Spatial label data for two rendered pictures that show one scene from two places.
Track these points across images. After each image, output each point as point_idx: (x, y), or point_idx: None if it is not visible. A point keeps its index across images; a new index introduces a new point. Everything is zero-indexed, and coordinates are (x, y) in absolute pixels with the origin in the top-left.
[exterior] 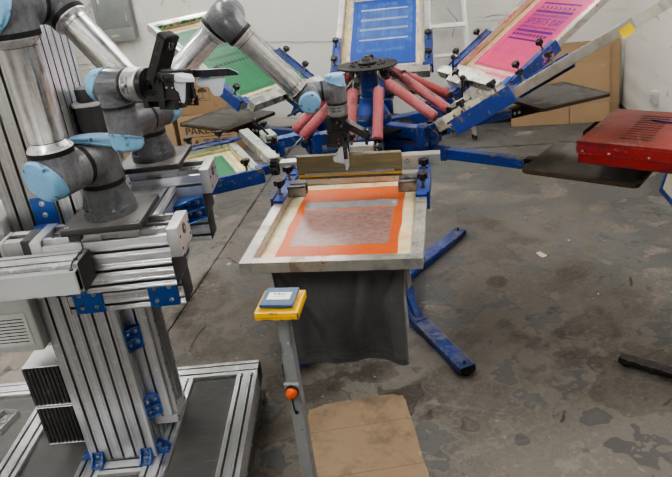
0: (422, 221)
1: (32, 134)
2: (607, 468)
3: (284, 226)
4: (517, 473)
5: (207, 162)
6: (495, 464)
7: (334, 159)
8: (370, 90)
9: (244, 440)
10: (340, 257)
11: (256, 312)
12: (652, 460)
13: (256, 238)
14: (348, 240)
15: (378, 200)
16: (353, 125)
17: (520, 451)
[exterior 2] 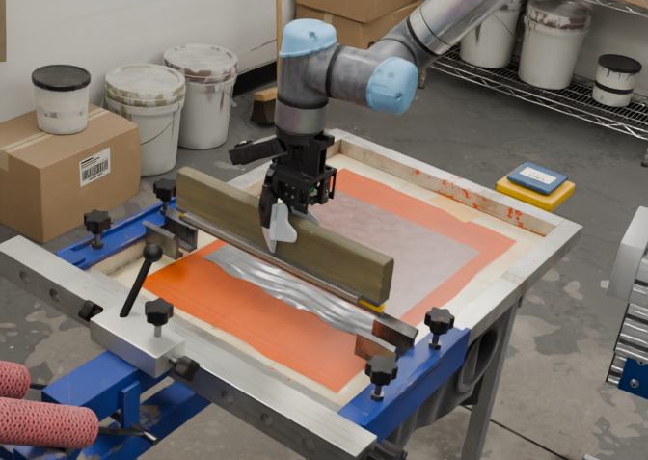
0: (263, 167)
1: None
2: None
3: (463, 300)
4: (181, 435)
5: (639, 229)
6: (192, 457)
7: (316, 222)
8: None
9: None
10: (432, 171)
11: (571, 182)
12: (36, 370)
13: (538, 258)
14: (381, 218)
15: (241, 268)
16: (275, 135)
17: (146, 453)
